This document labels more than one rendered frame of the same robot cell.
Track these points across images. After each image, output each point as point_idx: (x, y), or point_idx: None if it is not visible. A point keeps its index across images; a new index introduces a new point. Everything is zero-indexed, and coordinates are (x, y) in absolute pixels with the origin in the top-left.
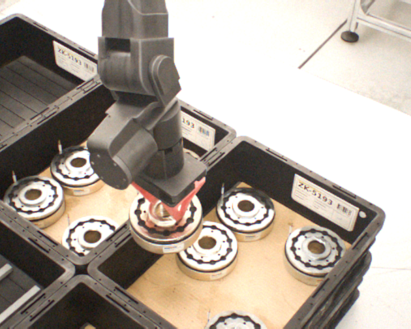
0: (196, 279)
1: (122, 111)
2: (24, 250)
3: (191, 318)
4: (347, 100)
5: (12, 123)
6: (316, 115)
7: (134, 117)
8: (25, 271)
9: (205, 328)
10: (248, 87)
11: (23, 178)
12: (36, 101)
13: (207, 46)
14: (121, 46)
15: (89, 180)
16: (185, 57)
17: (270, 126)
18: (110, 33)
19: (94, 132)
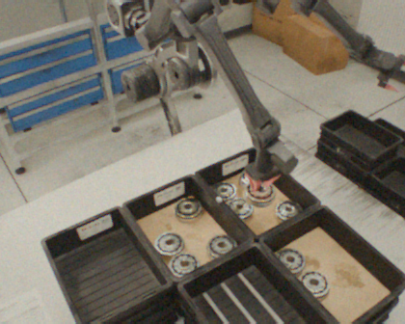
0: (251, 219)
1: (276, 147)
2: (229, 265)
3: (270, 225)
4: (143, 155)
5: (113, 272)
6: (147, 168)
7: (283, 143)
8: (226, 279)
9: (282, 217)
10: (112, 185)
11: (170, 266)
12: (100, 258)
13: (69, 192)
14: (260, 127)
15: (183, 240)
16: (72, 202)
17: (144, 185)
18: (260, 124)
19: (282, 158)
